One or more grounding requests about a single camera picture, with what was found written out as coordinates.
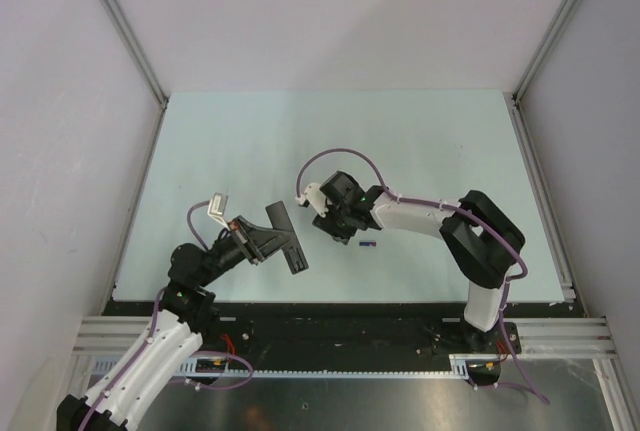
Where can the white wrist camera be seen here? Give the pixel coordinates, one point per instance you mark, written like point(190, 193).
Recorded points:
point(313, 197)
point(216, 209)

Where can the black remote control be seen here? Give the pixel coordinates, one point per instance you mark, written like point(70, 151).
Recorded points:
point(292, 249)

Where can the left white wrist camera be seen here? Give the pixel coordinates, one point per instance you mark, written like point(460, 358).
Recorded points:
point(216, 209)

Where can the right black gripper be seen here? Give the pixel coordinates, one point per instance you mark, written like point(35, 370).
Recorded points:
point(326, 224)

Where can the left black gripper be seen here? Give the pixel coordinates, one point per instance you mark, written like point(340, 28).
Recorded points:
point(257, 243)

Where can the right aluminium frame post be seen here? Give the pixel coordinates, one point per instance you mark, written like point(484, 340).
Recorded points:
point(551, 37)

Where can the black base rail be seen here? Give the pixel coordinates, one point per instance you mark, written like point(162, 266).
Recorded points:
point(352, 338)

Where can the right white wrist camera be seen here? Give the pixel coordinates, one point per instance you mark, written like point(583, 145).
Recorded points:
point(313, 197)

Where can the aluminium frame post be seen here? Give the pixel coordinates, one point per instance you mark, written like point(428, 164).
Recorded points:
point(551, 37)
point(131, 43)

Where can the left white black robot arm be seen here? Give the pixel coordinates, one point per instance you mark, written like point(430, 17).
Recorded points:
point(184, 319)

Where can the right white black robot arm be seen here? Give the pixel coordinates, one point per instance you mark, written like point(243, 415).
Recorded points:
point(483, 242)

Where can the left aluminium frame post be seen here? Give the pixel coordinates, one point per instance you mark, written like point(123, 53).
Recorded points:
point(131, 43)

